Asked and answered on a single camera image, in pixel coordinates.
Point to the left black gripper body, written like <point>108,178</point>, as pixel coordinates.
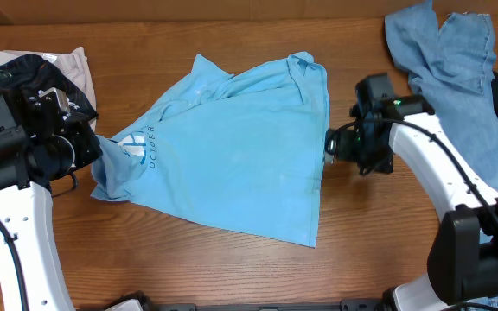
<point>73,150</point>

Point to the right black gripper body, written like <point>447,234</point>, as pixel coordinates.
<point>369,148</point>

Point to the light blue t-shirt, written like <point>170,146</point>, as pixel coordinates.
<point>240,152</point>

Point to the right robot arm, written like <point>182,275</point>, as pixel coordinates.
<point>462,265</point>

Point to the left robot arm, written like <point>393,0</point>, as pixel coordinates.
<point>31,277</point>

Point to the beige folded garment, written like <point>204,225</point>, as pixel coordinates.
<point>74,69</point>

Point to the black printed t-shirt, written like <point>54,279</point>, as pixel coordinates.
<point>24,73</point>

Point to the blue denim jeans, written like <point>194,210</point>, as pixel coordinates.
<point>451,65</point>

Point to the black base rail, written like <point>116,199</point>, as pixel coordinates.
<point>141,302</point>

